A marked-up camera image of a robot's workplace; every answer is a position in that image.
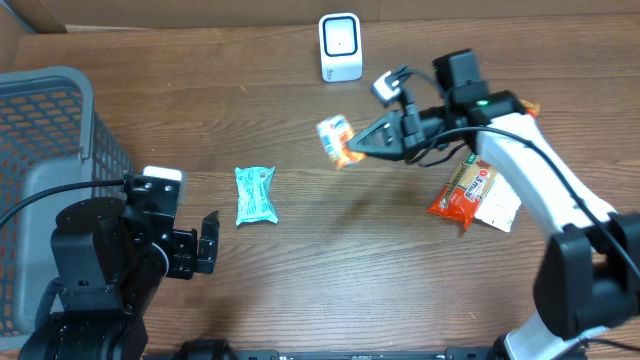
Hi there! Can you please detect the grey plastic mesh basket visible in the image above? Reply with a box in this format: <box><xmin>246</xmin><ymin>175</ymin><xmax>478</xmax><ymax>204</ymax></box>
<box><xmin>1</xmin><ymin>66</ymin><xmax>134</xmax><ymax>350</ymax></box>

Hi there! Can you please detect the teal snack packet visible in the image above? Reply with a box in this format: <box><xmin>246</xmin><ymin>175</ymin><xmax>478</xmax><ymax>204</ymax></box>
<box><xmin>235</xmin><ymin>167</ymin><xmax>279</xmax><ymax>226</ymax></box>

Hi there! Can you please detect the white tube with gold cap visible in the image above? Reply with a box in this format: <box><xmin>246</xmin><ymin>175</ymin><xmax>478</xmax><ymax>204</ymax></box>
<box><xmin>474</xmin><ymin>174</ymin><xmax>521</xmax><ymax>233</ymax></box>

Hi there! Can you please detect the orange snack packet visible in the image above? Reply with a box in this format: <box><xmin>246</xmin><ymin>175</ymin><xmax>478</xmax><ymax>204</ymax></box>
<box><xmin>316</xmin><ymin>114</ymin><xmax>366</xmax><ymax>169</ymax></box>

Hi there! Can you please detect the spaghetti pasta packet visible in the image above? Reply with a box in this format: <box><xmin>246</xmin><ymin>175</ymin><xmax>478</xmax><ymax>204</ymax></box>
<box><xmin>427</xmin><ymin>98</ymin><xmax>541</xmax><ymax>231</ymax></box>

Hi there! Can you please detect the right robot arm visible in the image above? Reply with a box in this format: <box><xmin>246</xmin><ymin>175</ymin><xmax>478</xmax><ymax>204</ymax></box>
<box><xmin>348</xmin><ymin>49</ymin><xmax>639</xmax><ymax>359</ymax></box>

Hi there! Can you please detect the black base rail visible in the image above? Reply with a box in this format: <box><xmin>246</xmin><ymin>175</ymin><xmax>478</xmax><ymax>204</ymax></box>
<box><xmin>142</xmin><ymin>338</ymin><xmax>589</xmax><ymax>360</ymax></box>

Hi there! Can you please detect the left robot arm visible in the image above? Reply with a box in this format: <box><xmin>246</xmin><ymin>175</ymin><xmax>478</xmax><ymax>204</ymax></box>
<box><xmin>19</xmin><ymin>174</ymin><xmax>220</xmax><ymax>360</ymax></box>

